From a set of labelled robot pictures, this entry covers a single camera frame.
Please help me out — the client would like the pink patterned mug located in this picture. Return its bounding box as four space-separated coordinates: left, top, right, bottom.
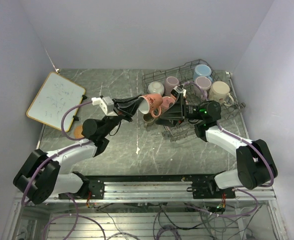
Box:
160 96 176 115

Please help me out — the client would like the light blue mug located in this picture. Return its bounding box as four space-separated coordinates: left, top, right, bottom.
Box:
193 64 212 80

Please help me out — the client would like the cork coaster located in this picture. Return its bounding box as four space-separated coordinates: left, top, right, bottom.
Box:
73 125 84 139

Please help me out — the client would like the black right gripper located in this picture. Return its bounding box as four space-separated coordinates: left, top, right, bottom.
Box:
155 93 204 127

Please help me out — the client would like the green inside floral mug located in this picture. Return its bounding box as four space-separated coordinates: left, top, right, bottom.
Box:
208 81 235 107

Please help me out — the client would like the purple mug dark handle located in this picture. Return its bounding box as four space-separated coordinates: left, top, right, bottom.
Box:
164 76 180 96

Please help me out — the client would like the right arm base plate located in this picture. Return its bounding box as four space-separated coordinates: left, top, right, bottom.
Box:
187 180 236 199

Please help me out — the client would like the orange mug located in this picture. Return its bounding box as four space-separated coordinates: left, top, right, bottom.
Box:
138 93 163 118

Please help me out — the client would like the cream white speckled mug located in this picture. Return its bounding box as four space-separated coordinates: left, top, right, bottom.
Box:
147 81 165 96

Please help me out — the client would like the lavender mug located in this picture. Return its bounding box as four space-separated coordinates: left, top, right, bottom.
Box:
194 76 212 101

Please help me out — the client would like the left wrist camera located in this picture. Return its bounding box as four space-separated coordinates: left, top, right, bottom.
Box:
91 96 117 117

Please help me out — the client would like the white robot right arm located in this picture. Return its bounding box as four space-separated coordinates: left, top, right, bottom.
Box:
156 93 278 198

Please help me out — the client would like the grey wire dish rack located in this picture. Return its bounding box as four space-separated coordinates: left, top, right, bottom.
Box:
142 59 246 142

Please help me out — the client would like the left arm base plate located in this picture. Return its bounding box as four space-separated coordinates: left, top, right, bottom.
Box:
58 178 105 200

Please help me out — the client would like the small whiteboard wooden frame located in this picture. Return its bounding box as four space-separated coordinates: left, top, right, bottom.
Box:
26 72 86 131

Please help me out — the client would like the aluminium mounting rail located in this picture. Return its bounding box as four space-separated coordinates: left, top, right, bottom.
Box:
44 174 276 203

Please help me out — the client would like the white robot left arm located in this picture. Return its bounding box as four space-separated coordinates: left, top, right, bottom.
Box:
13 95 143 205

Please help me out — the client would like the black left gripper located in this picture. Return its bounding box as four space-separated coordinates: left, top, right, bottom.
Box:
101 95 143 137

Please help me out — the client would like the small olive grey cup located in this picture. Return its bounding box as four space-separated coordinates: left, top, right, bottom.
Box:
143 113 155 128

